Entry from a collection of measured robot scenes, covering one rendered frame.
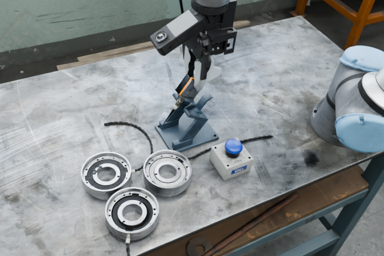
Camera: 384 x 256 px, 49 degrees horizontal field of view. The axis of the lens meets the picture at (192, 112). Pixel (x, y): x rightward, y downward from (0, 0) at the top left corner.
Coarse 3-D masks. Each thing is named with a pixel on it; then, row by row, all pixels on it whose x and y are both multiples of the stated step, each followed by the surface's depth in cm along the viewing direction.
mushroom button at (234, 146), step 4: (228, 140) 93; (232, 140) 93; (236, 140) 93; (228, 144) 92; (232, 144) 92; (236, 144) 92; (240, 144) 92; (228, 148) 92; (232, 148) 91; (236, 148) 92; (240, 148) 92; (232, 152) 91; (236, 152) 91; (240, 152) 92
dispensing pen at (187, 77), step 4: (188, 76) 91; (192, 76) 92; (184, 80) 92; (188, 80) 91; (180, 84) 92; (184, 84) 91; (180, 88) 92; (180, 92) 92; (180, 100) 94; (176, 104) 94; (180, 104) 94; (176, 108) 95; (172, 112) 95; (168, 116) 96
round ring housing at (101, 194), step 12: (96, 156) 92; (108, 156) 93; (120, 156) 92; (84, 168) 89; (96, 168) 90; (108, 168) 91; (84, 180) 86; (96, 180) 88; (96, 192) 85; (108, 192) 85
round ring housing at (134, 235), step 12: (120, 192) 85; (132, 192) 87; (144, 192) 86; (108, 204) 83; (132, 204) 85; (156, 204) 84; (108, 216) 82; (120, 216) 82; (144, 216) 83; (156, 216) 82; (120, 228) 80; (144, 228) 80; (132, 240) 82
